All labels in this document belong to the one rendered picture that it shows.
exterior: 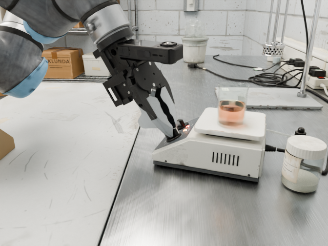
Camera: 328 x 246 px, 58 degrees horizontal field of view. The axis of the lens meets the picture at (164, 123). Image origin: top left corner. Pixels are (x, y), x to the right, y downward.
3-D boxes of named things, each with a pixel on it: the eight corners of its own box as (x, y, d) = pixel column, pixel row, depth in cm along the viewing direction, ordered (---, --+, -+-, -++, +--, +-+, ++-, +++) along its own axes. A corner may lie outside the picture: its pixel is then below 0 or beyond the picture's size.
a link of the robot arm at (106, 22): (127, 1, 54) (97, 8, 48) (139, 24, 55) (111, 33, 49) (103, 21, 59) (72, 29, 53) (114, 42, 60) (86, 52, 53)
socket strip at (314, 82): (313, 89, 107) (315, 77, 105) (279, 67, 144) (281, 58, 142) (328, 90, 107) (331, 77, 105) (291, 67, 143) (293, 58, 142)
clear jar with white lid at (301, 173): (305, 174, 54) (314, 133, 51) (325, 193, 49) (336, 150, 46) (274, 175, 54) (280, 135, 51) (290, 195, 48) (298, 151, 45)
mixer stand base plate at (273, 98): (220, 107, 89) (220, 104, 88) (214, 89, 107) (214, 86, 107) (323, 109, 87) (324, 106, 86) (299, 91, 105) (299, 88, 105)
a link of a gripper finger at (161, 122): (155, 141, 60) (133, 101, 58) (177, 134, 56) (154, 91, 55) (146, 149, 57) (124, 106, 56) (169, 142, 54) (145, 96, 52)
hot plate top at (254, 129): (192, 132, 52) (192, 127, 52) (206, 110, 63) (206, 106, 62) (264, 142, 48) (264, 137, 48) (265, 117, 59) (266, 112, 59)
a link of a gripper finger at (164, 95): (165, 132, 63) (143, 94, 61) (187, 125, 59) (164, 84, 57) (157, 139, 60) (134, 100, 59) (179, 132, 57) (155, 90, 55)
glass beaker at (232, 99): (219, 118, 57) (223, 76, 54) (248, 123, 55) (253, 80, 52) (210, 129, 52) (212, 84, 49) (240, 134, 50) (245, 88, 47)
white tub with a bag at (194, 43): (182, 58, 167) (183, 18, 159) (208, 59, 164) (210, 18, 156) (178, 63, 154) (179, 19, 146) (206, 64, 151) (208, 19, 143)
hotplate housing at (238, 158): (151, 166, 57) (150, 127, 54) (171, 138, 68) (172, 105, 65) (273, 188, 50) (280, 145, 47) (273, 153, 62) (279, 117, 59)
